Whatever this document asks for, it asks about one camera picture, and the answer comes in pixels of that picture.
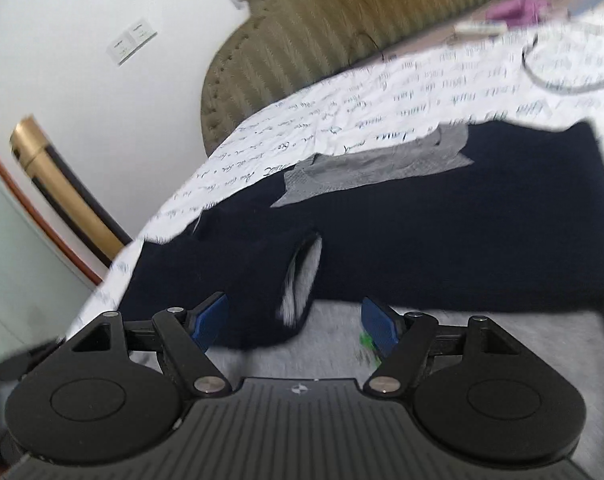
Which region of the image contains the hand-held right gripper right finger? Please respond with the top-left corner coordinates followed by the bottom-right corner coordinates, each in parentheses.
top-left (362, 296), bottom-right (525, 398)

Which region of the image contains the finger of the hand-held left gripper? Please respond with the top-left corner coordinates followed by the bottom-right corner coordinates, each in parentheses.
top-left (0, 337), bottom-right (66, 382)

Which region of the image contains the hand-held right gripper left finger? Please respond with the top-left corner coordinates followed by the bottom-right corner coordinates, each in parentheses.
top-left (69, 292), bottom-right (233, 399)

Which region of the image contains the grey and navy sweater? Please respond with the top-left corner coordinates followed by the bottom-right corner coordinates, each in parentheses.
top-left (117, 119), bottom-right (604, 463)

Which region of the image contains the pale door with orange edge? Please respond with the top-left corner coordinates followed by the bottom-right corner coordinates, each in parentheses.
top-left (0, 129), bottom-right (107, 377)

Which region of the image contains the gold and black pole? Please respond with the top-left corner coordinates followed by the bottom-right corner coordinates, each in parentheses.
top-left (9, 115), bottom-right (134, 269)

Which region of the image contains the white printed blanket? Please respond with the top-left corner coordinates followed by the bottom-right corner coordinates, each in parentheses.
top-left (64, 7), bottom-right (604, 341)

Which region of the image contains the olive padded headboard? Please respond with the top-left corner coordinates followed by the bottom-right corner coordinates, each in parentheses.
top-left (200, 0), bottom-right (540, 157)

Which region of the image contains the white power strip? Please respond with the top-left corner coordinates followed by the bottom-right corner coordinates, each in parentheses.
top-left (453, 21), bottom-right (508, 37)

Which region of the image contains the purple cloth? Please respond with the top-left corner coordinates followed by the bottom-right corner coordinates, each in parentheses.
top-left (486, 0), bottom-right (551, 24)

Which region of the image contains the thin black cable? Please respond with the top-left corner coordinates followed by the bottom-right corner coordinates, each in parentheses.
top-left (348, 31), bottom-right (389, 64)

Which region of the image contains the white wall socket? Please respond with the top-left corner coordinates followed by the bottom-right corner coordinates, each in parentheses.
top-left (127, 17), bottom-right (159, 45)
top-left (106, 34), bottom-right (139, 66)

